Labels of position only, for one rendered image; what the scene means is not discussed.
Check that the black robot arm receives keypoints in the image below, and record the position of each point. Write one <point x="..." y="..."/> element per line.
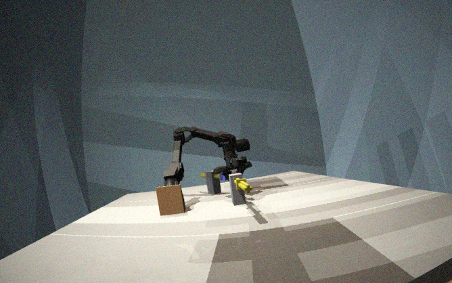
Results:
<point x="174" y="174"/>

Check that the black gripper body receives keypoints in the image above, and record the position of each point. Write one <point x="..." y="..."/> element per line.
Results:
<point x="226" y="168"/>

